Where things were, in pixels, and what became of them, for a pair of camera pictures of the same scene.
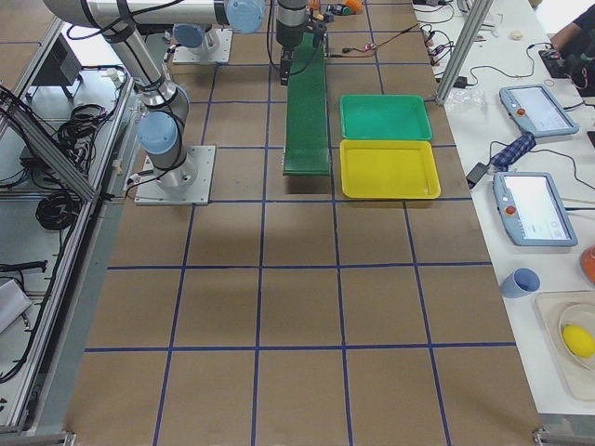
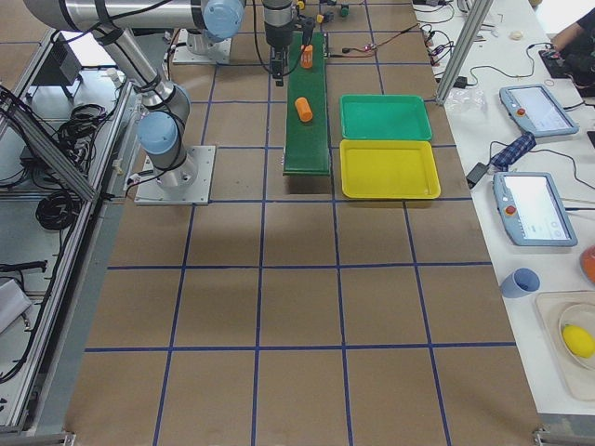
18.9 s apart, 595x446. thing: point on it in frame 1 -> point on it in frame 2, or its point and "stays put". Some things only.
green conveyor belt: x=307 y=150 stays put
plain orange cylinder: x=353 y=4 -> x=303 y=109
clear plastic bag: x=461 y=99 stays put
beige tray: x=550 y=307 stays put
